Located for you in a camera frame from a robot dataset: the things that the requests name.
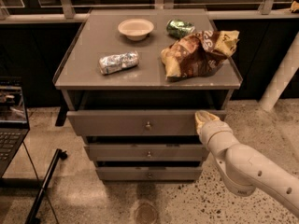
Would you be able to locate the grey top drawer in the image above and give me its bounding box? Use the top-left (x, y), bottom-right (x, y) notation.
top-left (66, 109), bottom-right (228, 137)

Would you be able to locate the grey drawer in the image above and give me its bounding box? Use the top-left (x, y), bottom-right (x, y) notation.
top-left (96, 167), bottom-right (202, 181)
top-left (66, 109), bottom-right (228, 137)
top-left (85, 144), bottom-right (208, 161)

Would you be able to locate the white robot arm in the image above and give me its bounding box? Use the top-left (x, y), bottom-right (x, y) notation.
top-left (194, 110), bottom-right (299, 217)

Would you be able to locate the grey drawer cabinet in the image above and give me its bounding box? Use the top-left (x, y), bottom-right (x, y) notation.
top-left (54, 9), bottom-right (242, 169)

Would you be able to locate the grey bottom drawer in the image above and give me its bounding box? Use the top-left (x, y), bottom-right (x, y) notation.
top-left (96, 167), bottom-right (202, 181)

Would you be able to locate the grey middle drawer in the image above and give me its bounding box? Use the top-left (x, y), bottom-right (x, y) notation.
top-left (85, 144), bottom-right (208, 161)

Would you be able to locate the brown yellow chip bag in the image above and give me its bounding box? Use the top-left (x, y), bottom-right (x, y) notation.
top-left (161, 30), bottom-right (239, 81)

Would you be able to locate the green soda can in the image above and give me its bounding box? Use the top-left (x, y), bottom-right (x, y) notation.
top-left (166, 19), bottom-right (195, 39)

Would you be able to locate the white diagonal pillar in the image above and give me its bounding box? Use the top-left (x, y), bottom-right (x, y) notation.
top-left (259, 32), bottom-right (299, 111)

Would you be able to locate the silver blue soda can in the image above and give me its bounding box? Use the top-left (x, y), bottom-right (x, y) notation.
top-left (99, 51), bottom-right (139, 75)

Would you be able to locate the white paper bowl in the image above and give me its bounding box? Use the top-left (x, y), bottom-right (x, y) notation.
top-left (118, 19), bottom-right (154, 41)

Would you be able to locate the round floor drain cover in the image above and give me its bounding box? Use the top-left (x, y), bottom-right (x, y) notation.
top-left (134, 203), bottom-right (158, 224)

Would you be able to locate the black stand pole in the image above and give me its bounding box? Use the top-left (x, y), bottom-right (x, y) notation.
top-left (25, 148), bottom-right (67, 224)

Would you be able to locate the black laptop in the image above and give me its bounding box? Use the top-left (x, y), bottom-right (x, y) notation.
top-left (0, 77), bottom-right (30, 177)

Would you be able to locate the metal railing frame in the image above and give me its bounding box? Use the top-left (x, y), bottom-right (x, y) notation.
top-left (0, 0), bottom-right (298, 23)

